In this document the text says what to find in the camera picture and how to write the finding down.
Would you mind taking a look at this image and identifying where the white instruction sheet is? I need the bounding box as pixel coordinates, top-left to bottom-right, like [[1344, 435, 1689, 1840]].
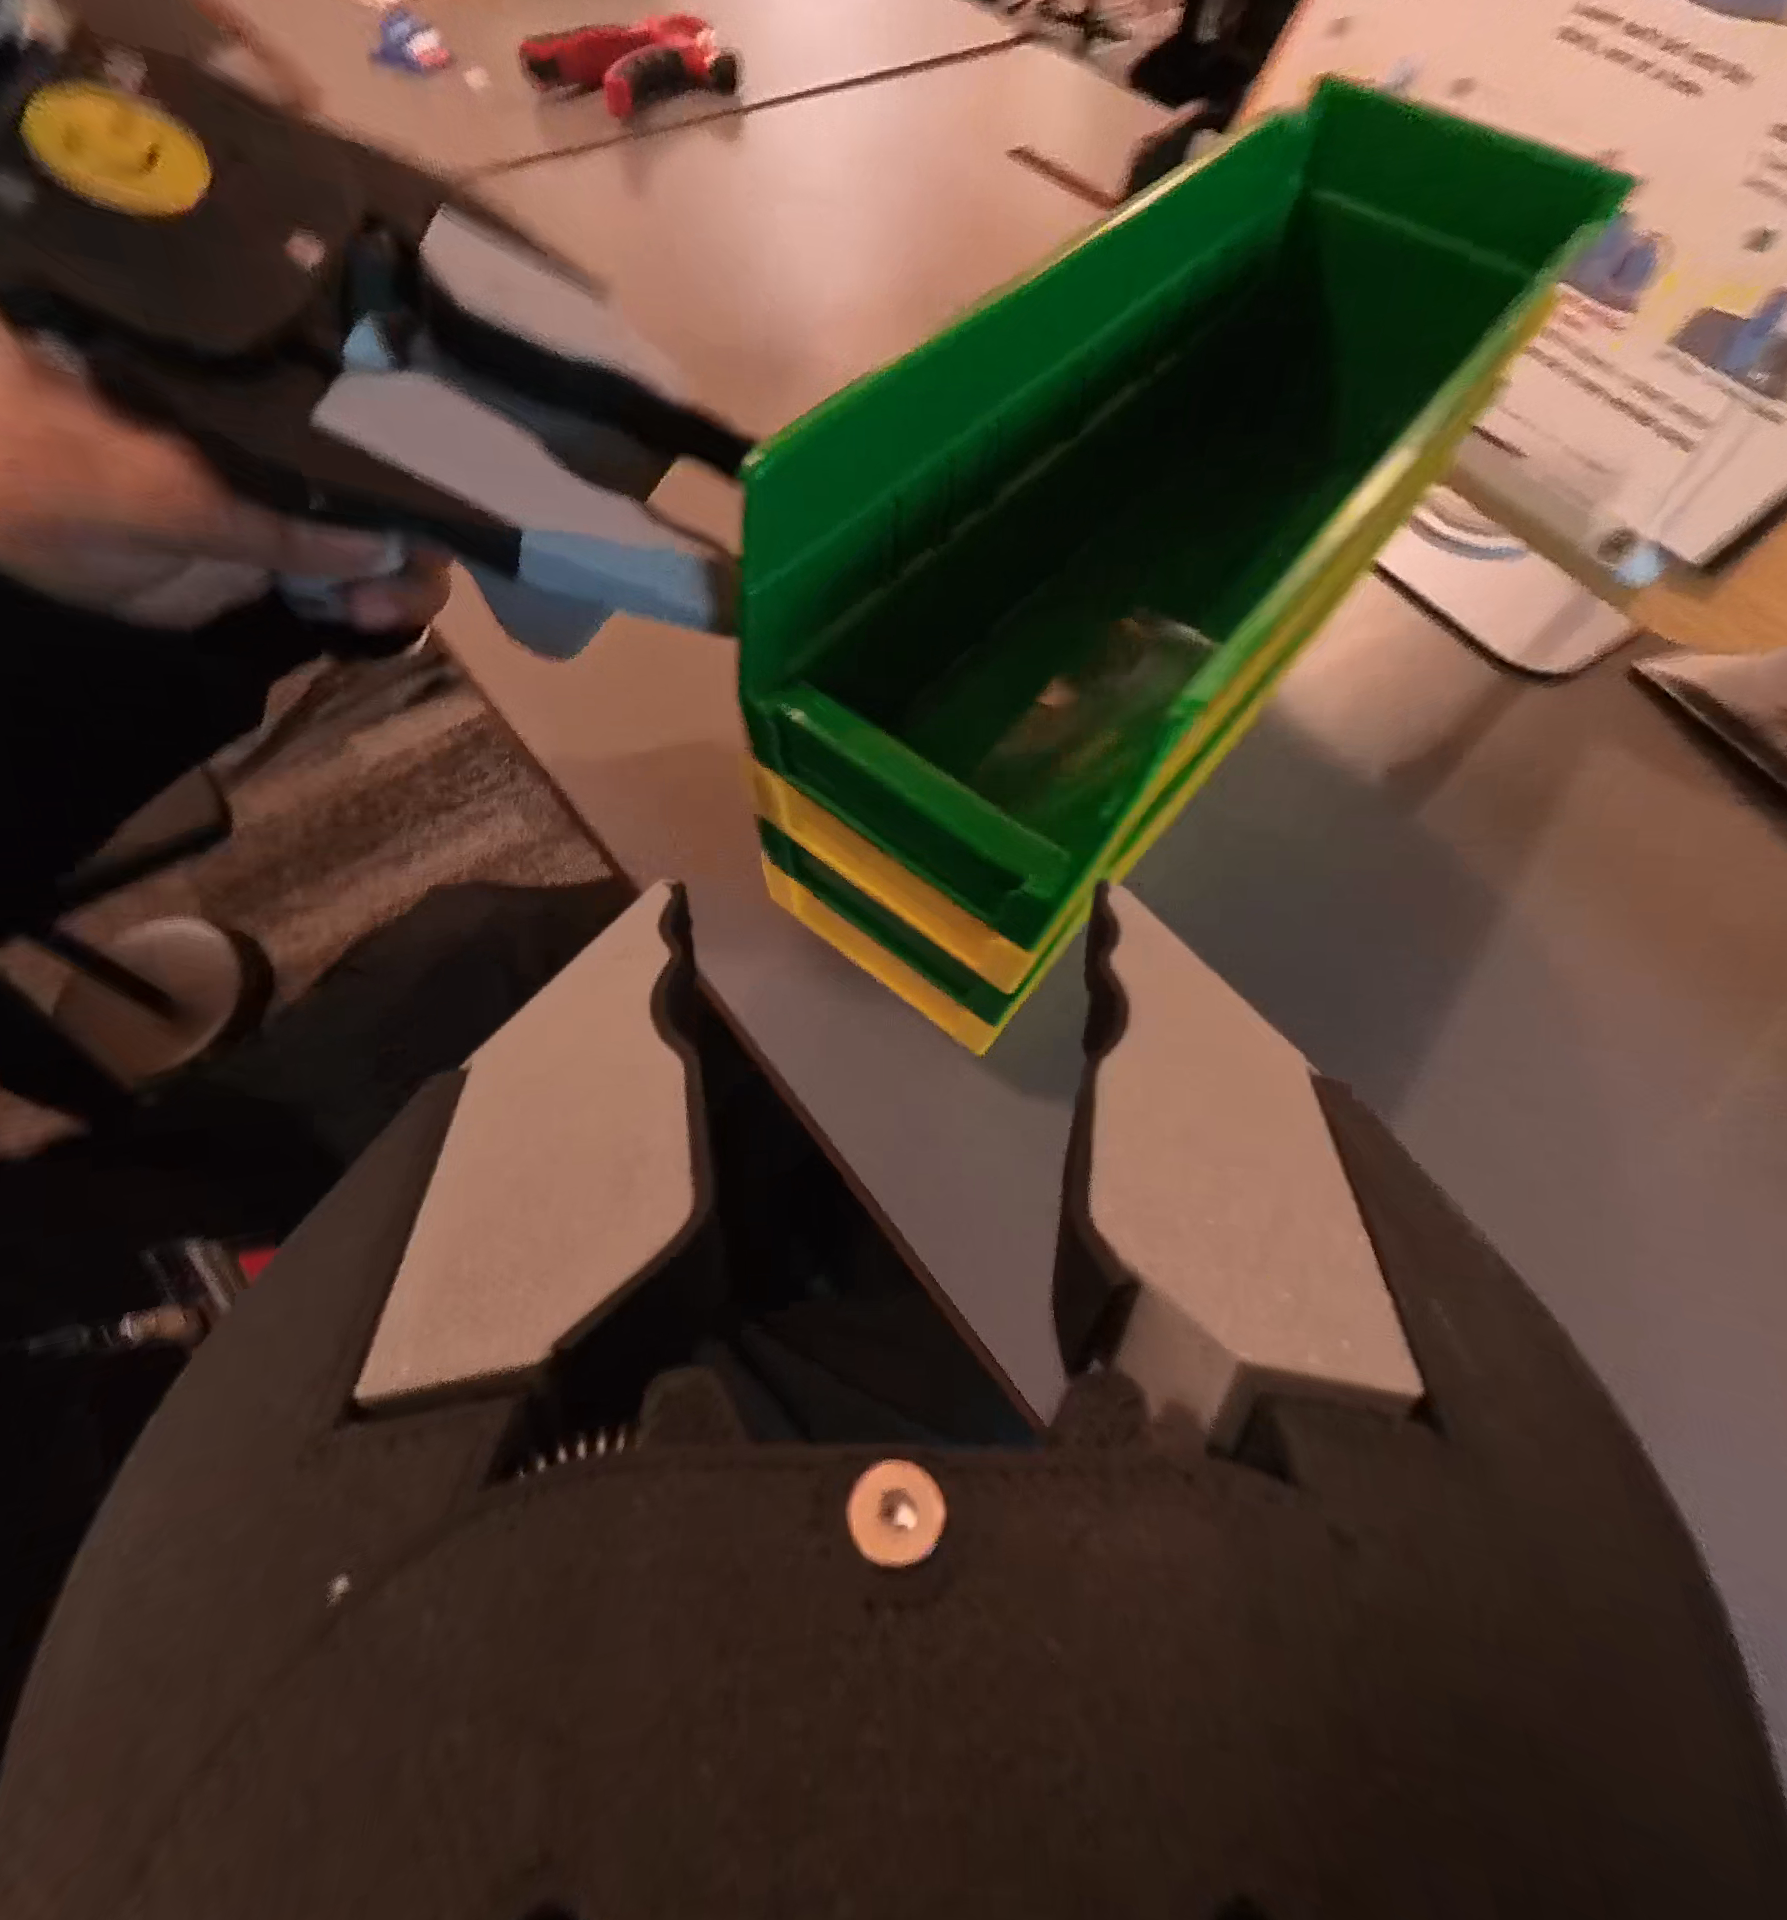
[[1238, 0, 1787, 568]]

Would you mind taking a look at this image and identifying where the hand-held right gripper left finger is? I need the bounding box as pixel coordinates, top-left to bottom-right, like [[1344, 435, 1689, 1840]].
[[350, 881, 712, 1408]]

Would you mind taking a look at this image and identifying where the grey flat pad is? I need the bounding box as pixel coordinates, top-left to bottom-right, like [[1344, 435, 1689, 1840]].
[[1631, 630, 1787, 829]]

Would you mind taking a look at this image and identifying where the green plastic bin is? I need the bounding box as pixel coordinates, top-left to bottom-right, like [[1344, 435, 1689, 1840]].
[[758, 450, 1449, 1029], [738, 74, 1639, 954]]

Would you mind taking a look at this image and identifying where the yellow plastic bin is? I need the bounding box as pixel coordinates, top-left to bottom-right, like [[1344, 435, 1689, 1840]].
[[744, 284, 1565, 996], [762, 553, 1382, 1055]]

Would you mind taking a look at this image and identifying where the red black hand tool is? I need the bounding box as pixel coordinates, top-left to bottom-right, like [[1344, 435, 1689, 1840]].
[[516, 11, 748, 125]]

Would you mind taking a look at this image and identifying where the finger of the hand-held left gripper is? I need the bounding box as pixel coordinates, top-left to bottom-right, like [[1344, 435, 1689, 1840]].
[[420, 205, 760, 473], [316, 365, 740, 661]]

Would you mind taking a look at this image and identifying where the wooden board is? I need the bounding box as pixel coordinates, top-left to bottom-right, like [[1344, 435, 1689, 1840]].
[[1627, 464, 1787, 666]]

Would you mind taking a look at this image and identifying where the black chair armrest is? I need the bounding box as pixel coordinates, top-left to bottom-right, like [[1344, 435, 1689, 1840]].
[[60, 768, 238, 905]]

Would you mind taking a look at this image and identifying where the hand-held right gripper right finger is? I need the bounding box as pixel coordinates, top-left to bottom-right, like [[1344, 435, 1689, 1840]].
[[1056, 881, 1427, 1451]]

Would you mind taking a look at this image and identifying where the person's left hand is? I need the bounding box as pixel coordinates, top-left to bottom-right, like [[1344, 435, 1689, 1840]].
[[0, 318, 456, 642]]

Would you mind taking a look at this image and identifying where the pale shoe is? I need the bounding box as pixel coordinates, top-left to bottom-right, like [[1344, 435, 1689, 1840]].
[[84, 914, 276, 1086]]

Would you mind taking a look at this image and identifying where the metal clip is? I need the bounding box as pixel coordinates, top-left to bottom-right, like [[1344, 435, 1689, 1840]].
[[24, 1241, 250, 1360]]

